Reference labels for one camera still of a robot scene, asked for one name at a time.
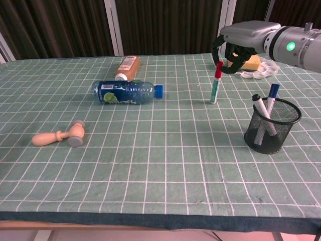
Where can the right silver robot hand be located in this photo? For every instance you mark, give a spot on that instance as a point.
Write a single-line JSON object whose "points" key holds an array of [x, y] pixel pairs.
{"points": [[248, 33]]}

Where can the red marker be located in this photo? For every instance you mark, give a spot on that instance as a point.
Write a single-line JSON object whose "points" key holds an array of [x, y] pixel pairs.
{"points": [[215, 85]]}

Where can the blue marker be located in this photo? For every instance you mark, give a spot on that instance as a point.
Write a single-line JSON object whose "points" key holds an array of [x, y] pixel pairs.
{"points": [[273, 93]]}

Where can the black cap marker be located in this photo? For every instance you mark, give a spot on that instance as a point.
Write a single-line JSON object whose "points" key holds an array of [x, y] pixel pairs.
{"points": [[259, 103]]}

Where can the black mesh pen holder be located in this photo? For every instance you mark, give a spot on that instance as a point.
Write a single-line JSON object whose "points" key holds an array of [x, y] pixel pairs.
{"points": [[273, 143]]}

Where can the white flower-shaped palette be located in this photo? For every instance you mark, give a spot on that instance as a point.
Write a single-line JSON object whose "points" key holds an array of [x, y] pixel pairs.
{"points": [[268, 67]]}

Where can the brown sauce bottle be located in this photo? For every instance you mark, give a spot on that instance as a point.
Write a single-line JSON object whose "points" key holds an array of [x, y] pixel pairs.
{"points": [[128, 66]]}

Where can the blue water bottle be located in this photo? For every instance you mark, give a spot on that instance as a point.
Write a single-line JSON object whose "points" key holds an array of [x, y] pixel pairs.
{"points": [[125, 91]]}

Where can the green checkered tablecloth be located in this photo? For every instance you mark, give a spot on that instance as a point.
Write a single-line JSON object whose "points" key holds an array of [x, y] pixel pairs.
{"points": [[160, 163]]}

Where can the dark pleated curtain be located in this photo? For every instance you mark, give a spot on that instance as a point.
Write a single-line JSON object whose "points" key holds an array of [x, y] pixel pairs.
{"points": [[62, 27]]}

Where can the small wooden mallet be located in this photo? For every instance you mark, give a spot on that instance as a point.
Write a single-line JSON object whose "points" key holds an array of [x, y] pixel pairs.
{"points": [[50, 138]]}

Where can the white frame post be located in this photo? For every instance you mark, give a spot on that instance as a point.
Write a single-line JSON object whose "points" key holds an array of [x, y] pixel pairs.
{"points": [[228, 12], [6, 51], [268, 7], [114, 27]]}

